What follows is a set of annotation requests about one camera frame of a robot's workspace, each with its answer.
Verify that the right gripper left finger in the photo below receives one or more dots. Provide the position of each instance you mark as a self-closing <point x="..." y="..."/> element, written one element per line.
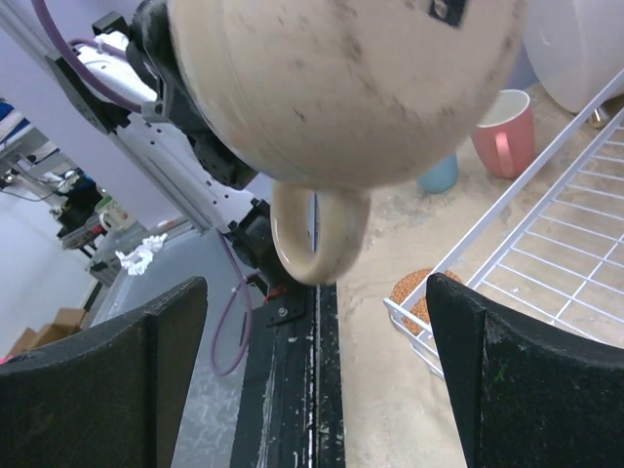
<point x="109" y="396"/>

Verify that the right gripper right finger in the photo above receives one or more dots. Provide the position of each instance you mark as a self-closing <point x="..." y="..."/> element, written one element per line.
<point x="524" y="393"/>

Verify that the light pink mug white inside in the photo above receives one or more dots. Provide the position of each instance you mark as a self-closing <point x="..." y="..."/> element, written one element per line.
<point x="505" y="138"/>

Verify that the beige round mug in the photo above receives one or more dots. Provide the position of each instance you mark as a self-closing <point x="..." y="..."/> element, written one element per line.
<point x="333" y="99"/>

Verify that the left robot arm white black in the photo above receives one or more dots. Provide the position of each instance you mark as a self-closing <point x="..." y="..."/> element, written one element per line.
<point x="126" y="83"/>

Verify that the cardboard boxes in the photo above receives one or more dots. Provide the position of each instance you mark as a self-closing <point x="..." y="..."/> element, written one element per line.
<point x="67" y="322"/>

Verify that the white crumpled cloth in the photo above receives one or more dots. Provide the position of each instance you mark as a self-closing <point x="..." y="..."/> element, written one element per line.
<point x="136" y="262"/>

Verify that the light blue mug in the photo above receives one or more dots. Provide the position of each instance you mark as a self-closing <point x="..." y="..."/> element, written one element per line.
<point x="442" y="177"/>

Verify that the large white cylindrical container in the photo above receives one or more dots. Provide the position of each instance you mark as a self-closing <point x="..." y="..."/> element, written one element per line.
<point x="574" y="47"/>

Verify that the white wire dish rack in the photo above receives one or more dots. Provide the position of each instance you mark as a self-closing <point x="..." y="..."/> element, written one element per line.
<point x="551" y="244"/>

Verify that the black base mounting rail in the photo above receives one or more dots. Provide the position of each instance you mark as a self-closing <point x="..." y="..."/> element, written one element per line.
<point x="291" y="411"/>

